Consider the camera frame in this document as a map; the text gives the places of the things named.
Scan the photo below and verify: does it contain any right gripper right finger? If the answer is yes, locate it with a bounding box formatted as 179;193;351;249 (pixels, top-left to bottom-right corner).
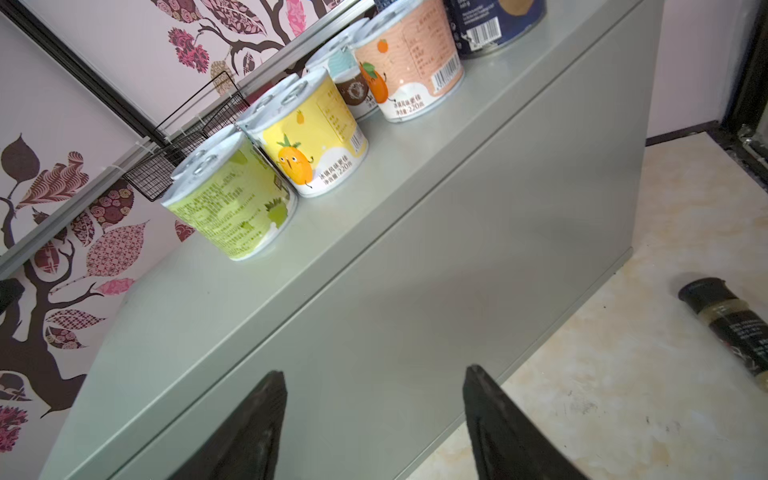
462;365;586;480

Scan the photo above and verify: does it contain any teal label white-lid can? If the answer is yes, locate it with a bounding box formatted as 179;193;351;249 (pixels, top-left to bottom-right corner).
305;18;378;120

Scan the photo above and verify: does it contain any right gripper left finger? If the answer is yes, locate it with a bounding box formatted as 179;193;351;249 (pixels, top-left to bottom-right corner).
171;371;288;480

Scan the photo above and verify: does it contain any green label white-lid can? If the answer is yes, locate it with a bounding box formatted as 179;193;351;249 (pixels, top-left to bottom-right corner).
161;131;299;261

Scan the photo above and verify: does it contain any dark spice jar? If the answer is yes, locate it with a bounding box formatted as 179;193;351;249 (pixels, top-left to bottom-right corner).
678;277;767;392

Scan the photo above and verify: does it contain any grey metal cabinet box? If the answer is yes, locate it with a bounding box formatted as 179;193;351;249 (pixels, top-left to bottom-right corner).
43;1;663;479

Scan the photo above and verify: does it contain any orange label white-lid can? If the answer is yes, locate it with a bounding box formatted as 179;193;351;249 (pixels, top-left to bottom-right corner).
350;0;465;123

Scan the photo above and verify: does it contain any black wire basket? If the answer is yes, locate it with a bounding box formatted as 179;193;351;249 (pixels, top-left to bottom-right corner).
121;71;249;202

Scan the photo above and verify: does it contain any yellow label white-lid can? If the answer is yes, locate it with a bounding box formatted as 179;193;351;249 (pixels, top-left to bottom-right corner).
236;69;369;198

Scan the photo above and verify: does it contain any dark grey tin can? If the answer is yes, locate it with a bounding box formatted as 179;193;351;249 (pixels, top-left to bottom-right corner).
444;0;547;59

